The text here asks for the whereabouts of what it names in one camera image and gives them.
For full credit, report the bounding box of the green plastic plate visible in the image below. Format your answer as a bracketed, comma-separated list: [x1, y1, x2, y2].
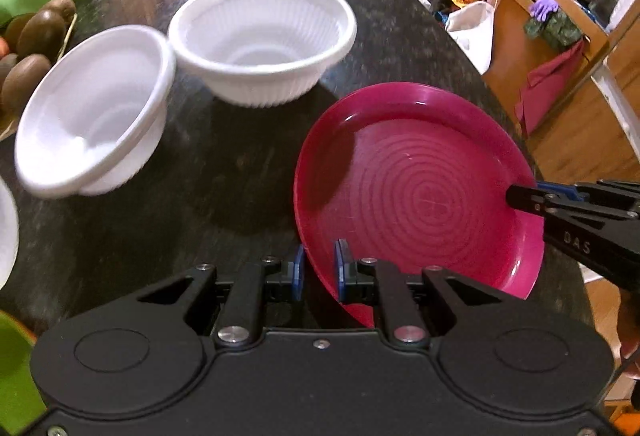
[0, 311, 46, 435]

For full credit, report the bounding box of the person right hand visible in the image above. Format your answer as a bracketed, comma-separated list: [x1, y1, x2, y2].
[617, 289, 640, 359]

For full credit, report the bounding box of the kiwi middle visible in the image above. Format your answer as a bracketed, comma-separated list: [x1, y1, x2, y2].
[16, 10, 66, 63]

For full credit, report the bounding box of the purple rubber glove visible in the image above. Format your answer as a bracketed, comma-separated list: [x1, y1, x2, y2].
[528, 0, 560, 23]

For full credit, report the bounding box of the red hanging cloth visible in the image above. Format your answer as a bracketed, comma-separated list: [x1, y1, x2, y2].
[514, 39, 585, 138]

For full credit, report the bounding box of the magenta plastic plate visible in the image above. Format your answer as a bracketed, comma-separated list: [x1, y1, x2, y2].
[294, 81, 544, 327]

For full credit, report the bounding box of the white tote bag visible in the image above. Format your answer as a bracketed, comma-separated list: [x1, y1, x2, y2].
[445, 1, 495, 75]

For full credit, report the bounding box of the white bowl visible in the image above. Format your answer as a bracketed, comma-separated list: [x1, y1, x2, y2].
[167, 0, 357, 107]
[14, 25, 176, 199]
[0, 179, 20, 289]

